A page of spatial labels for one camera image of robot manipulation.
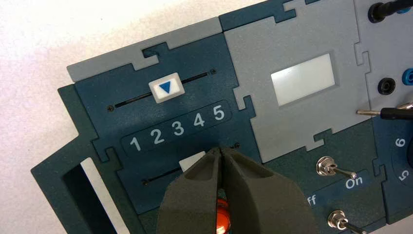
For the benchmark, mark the white slider knob blue triangle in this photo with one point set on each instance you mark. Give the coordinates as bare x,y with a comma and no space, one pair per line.
166,87
189,162

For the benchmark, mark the blue and grey task board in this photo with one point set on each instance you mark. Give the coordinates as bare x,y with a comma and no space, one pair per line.
129,92

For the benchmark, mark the blue round socket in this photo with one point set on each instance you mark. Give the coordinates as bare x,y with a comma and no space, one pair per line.
404,10
408,77

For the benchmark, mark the black round socket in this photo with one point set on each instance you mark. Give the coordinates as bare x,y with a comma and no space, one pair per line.
386,86

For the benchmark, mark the red round push button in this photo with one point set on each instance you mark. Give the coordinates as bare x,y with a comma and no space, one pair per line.
222,214

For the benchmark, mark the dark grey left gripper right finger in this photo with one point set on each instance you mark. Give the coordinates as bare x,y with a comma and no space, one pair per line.
264,203

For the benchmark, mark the white rectangular display window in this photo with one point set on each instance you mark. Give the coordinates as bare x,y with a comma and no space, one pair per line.
303,79

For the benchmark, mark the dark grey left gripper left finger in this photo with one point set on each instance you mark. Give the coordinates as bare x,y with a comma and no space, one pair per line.
188,203

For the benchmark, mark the black rotary knob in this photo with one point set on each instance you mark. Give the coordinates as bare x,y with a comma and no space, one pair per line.
410,152

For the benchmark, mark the black plug with metal pin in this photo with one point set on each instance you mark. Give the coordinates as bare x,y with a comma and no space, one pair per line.
395,113

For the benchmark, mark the metal toggle switch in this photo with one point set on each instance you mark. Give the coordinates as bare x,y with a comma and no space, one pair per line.
326,167
337,219

